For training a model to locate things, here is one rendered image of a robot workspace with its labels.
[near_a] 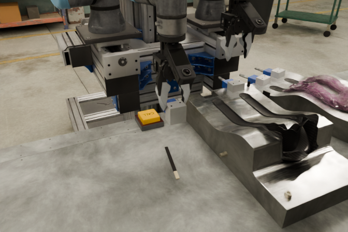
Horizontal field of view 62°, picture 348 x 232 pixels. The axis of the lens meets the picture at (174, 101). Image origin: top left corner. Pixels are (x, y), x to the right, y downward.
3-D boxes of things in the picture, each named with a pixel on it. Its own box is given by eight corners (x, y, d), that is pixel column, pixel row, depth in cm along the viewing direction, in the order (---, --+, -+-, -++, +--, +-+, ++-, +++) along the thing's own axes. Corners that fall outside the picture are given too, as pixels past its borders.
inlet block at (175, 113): (154, 104, 92) (153, 89, 89) (168, 101, 93) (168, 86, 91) (170, 125, 81) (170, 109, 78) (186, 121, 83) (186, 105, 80)
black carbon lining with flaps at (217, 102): (207, 105, 98) (209, 80, 93) (247, 96, 104) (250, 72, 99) (279, 171, 70) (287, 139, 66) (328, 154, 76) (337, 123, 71)
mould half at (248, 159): (184, 118, 104) (184, 84, 98) (244, 103, 113) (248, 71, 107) (281, 229, 64) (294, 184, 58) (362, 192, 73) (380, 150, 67)
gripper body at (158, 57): (176, 68, 85) (177, 27, 79) (190, 79, 78) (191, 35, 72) (152, 72, 82) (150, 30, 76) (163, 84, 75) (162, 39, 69)
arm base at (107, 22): (85, 26, 123) (82, 2, 118) (120, 23, 128) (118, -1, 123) (92, 35, 111) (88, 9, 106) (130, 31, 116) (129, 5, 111)
